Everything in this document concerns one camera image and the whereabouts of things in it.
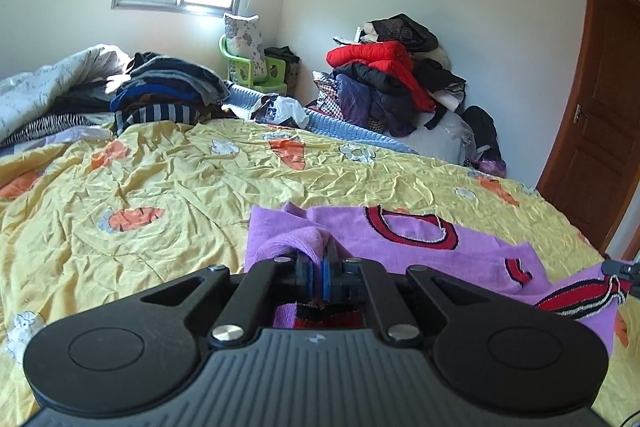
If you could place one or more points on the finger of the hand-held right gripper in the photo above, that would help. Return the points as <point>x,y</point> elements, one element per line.
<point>617,269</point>

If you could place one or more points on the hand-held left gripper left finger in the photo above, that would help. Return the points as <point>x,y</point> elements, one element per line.
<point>303,279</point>

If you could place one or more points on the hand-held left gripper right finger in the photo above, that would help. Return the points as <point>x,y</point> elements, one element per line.
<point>330,281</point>

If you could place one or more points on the purple sweater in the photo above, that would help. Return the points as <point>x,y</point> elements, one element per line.
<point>480,257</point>

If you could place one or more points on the pile of dark folded clothes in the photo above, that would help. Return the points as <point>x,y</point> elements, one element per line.
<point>170,89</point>

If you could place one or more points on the wooden door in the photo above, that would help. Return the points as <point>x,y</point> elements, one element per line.
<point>600,122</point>

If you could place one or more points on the blue quilted bed cover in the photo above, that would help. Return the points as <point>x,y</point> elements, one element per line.
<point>350,127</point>

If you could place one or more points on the purple plastic bag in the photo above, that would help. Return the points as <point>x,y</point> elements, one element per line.
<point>492,167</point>

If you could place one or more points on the white plastic bag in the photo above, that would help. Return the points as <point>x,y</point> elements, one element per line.
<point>285,109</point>

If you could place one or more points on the yellow carrot print blanket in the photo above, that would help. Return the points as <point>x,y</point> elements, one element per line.
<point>150,187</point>

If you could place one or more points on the clear plastic wrapped bundle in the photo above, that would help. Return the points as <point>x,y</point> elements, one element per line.
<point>445,139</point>

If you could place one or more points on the navy puffer jacket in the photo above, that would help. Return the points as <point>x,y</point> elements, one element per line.
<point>365,102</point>

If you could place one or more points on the houndstooth cloth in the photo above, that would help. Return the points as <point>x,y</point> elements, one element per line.
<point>327,94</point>

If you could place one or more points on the black backpack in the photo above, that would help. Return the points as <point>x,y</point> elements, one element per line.
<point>482,129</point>

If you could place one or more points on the green plastic chair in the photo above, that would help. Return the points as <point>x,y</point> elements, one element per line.
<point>272,69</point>

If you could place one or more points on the black cloth on chair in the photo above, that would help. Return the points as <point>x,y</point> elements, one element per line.
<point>287,57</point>

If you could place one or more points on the black garments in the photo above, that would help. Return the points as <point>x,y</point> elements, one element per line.
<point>440,79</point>

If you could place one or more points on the floral pillow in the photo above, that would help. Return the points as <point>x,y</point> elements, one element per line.
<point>246,42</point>

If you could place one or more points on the dark patterned jacket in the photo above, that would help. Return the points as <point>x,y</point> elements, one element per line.
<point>405,32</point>

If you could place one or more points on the zebra striped cloth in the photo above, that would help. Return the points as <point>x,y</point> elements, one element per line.
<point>50,127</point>

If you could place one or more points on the white quilt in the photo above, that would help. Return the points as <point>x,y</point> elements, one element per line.
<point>45,92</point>

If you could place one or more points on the pile of clothes by wall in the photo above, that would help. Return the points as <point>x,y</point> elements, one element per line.
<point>370,57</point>

